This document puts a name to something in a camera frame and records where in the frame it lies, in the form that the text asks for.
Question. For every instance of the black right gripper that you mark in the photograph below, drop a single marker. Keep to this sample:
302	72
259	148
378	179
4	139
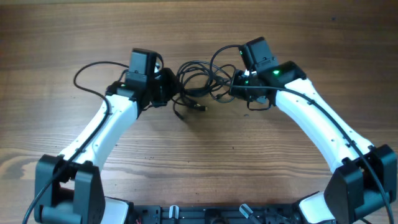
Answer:
236	77

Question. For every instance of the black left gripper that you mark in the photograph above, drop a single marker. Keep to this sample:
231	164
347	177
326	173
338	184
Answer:
169	74

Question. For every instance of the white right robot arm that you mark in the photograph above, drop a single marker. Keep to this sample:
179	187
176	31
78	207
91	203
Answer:
364	176

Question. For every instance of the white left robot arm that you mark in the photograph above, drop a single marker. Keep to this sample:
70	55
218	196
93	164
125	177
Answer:
68	187

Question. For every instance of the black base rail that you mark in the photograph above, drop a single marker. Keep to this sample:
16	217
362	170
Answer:
269	214

